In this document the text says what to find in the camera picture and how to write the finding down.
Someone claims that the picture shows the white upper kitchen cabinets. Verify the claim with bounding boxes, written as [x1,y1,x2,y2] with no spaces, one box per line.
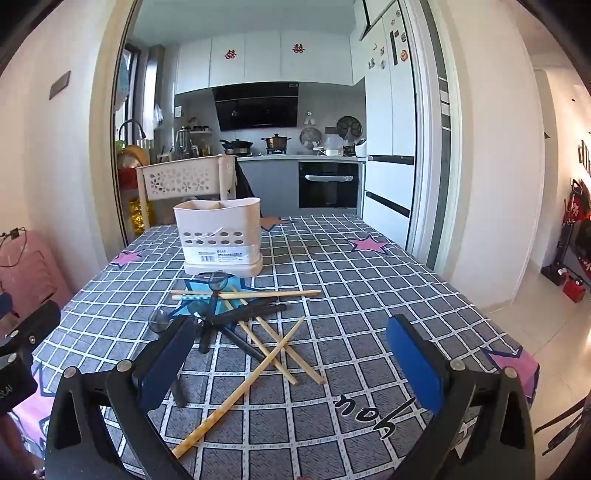
[174,30,366,96]

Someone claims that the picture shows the red box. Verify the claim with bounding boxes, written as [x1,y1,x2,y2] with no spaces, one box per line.
[562,277,588,304]

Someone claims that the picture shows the person's left forearm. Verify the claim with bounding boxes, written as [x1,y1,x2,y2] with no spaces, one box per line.
[0,413,29,480]

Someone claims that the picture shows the dark cloth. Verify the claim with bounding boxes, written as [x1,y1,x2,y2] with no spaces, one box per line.
[235,159,265,219]

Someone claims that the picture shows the white perforated plastic chair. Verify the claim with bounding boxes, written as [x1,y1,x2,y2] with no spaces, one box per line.
[135,154,239,228]

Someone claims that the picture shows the pink plastic chair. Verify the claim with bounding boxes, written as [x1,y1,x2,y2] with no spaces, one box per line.
[0,224,71,320]

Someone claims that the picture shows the black range hood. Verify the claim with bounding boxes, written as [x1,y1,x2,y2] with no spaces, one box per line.
[213,82,300,132]

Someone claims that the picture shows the blue patterned wooden chopstick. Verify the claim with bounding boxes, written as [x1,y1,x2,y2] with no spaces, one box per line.
[172,292,259,302]

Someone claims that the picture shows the steel cooking pot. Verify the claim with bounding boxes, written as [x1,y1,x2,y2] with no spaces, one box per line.
[261,133,292,152]

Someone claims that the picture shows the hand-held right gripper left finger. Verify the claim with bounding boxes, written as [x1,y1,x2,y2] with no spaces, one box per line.
[45,316,198,480]

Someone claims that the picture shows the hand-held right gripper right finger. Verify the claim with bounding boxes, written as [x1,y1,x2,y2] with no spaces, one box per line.
[386,314,537,480]

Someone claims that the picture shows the grey wall panel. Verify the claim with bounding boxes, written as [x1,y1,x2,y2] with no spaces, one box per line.
[49,71,72,100]

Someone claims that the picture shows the black wok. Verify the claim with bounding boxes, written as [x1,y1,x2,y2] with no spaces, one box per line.
[220,138,255,156]

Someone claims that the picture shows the curved kitchen faucet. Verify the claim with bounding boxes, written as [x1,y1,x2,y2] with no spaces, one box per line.
[117,119,147,145]

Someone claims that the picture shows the white perforated utensil holder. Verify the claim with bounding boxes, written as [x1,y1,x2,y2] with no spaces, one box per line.
[173,196,264,277]

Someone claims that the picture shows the gold foil bundle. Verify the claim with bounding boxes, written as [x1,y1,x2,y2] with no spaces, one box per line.
[126,198,145,234]

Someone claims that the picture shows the grey checked star tablecloth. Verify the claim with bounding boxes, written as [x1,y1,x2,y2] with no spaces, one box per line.
[9,214,541,480]

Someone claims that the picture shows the white refrigerator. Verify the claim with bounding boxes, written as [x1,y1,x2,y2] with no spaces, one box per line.
[358,0,417,251]

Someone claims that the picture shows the black built-in oven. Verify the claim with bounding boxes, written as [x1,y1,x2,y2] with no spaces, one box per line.
[298,161,360,210]

